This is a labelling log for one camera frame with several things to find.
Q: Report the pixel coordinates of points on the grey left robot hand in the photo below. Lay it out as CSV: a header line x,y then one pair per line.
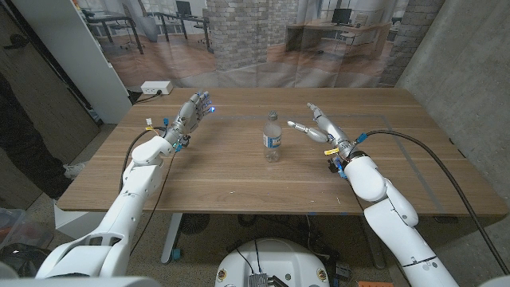
x,y
187,119

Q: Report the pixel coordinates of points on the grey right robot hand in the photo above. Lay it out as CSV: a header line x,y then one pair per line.
x,y
330,133

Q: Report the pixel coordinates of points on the clear plastic water bottle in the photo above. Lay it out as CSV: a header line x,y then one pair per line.
x,y
272,139

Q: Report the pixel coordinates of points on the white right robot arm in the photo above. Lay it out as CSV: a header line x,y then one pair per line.
x,y
398,227

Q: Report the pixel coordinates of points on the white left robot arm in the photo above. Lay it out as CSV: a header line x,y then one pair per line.
x,y
131,191

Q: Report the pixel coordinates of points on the white power strip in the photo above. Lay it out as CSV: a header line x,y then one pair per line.
x,y
156,87

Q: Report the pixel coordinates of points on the printed office backdrop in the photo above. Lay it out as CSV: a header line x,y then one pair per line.
x,y
239,40

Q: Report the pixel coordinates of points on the black round fan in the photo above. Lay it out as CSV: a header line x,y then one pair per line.
x,y
194,223

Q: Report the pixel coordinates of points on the white tall panel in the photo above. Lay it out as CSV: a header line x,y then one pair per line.
x,y
79,60

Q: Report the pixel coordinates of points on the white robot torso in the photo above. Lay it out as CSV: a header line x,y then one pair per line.
x,y
273,261

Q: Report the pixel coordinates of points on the orange flat box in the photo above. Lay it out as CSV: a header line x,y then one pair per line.
x,y
374,284

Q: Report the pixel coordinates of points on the person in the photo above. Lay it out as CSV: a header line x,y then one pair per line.
x,y
20,131

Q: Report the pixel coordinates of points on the clear plastic storage bin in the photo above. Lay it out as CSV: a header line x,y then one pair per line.
x,y
20,227

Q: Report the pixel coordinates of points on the black bag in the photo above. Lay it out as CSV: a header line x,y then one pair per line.
x,y
20,259

